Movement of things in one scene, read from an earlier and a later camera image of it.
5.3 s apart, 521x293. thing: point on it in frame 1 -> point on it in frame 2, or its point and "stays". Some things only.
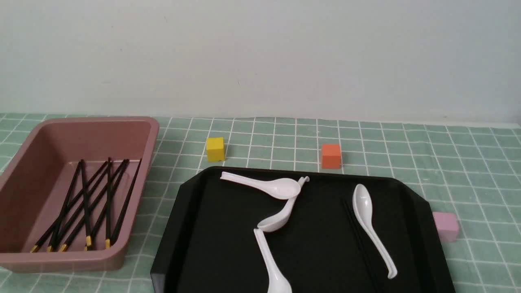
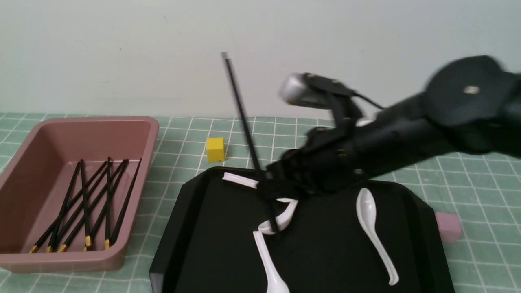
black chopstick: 361,246 -> 239,100
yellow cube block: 215,149 stays
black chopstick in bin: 86,213 stays
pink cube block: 447,225 stays
